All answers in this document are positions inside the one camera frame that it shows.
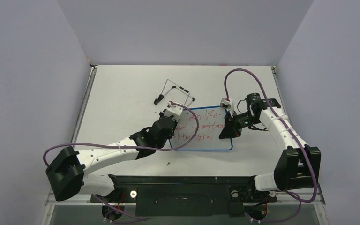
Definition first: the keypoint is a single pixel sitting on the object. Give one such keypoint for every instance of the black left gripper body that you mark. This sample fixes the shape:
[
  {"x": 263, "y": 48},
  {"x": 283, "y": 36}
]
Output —
[{"x": 172, "y": 133}]

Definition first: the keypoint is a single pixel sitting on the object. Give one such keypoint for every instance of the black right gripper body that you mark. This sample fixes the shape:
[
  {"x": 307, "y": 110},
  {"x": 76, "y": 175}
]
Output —
[{"x": 232, "y": 124}]

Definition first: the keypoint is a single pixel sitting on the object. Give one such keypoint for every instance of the blue framed whiteboard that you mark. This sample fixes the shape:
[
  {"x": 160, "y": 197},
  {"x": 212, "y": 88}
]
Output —
[{"x": 209, "y": 121}]

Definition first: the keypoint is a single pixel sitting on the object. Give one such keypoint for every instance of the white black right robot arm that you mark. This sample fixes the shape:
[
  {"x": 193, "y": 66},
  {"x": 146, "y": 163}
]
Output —
[{"x": 299, "y": 163}]

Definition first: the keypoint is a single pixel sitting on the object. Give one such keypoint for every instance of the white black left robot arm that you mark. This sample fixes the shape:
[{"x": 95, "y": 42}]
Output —
[{"x": 67, "y": 171}]

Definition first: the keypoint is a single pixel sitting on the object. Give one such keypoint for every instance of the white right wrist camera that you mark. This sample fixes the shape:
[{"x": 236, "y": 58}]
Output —
[{"x": 227, "y": 103}]

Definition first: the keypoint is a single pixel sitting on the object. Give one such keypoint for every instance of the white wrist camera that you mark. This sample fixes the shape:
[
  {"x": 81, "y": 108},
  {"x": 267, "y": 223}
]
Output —
[
  {"x": 227, "y": 103},
  {"x": 173, "y": 111}
]

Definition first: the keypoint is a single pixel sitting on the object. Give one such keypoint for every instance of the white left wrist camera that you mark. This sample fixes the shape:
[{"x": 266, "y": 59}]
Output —
[{"x": 173, "y": 111}]

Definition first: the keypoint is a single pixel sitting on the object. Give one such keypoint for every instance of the wire whiteboard stand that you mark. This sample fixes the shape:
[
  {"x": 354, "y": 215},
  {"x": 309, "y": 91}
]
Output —
[{"x": 172, "y": 89}]

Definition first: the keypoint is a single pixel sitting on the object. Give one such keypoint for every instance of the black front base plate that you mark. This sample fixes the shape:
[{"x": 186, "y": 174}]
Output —
[{"x": 185, "y": 195}]

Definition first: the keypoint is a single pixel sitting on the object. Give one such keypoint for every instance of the aluminium table edge rail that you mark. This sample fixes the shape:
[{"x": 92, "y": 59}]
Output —
[{"x": 84, "y": 102}]

